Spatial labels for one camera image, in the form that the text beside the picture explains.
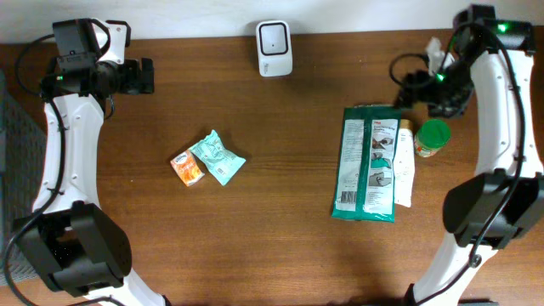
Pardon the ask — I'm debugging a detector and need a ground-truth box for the green lid jar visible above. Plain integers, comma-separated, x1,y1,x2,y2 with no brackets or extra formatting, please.
414,119,451,157

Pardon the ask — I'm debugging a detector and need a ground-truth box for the white tube with tan cap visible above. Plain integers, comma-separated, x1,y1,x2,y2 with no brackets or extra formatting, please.
394,119,415,207

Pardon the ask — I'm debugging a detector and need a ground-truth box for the orange tissue pack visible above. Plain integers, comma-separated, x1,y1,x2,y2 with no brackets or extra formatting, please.
170,150,205,186

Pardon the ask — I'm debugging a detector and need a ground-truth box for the mint green small packet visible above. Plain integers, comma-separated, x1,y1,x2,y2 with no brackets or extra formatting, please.
190,130,246,186

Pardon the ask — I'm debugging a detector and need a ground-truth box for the green white package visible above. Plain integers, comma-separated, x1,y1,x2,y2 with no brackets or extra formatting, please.
331,105,400,223

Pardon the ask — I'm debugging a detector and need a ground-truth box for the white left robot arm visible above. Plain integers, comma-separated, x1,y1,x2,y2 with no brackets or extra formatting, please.
8,18,168,306

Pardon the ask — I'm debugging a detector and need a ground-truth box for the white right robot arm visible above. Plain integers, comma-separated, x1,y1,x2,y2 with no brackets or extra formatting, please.
394,12,543,305

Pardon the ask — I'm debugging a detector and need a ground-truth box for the white barcode scanner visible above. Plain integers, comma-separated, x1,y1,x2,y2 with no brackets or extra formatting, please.
255,20,293,77

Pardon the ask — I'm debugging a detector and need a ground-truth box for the grey plastic mesh basket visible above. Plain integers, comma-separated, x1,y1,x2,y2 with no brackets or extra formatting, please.
0,70,48,286

